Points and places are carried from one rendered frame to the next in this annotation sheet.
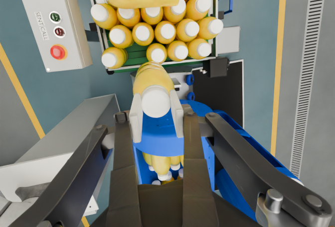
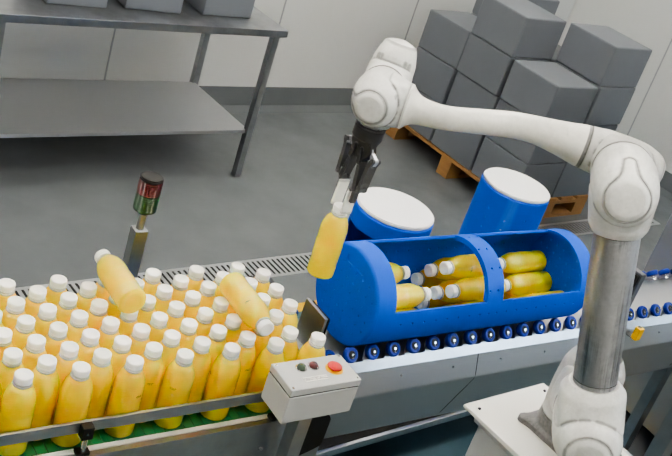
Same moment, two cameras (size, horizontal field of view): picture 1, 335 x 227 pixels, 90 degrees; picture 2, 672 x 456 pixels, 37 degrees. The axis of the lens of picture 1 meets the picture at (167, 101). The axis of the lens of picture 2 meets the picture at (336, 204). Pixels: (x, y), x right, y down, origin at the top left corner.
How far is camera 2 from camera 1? 2.34 m
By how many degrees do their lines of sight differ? 49
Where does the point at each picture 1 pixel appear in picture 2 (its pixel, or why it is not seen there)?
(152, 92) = (337, 206)
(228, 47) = not seen: hidden behind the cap
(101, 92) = not seen: outside the picture
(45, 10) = (298, 374)
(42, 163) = (502, 434)
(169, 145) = (373, 254)
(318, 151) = (283, 231)
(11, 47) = not seen: outside the picture
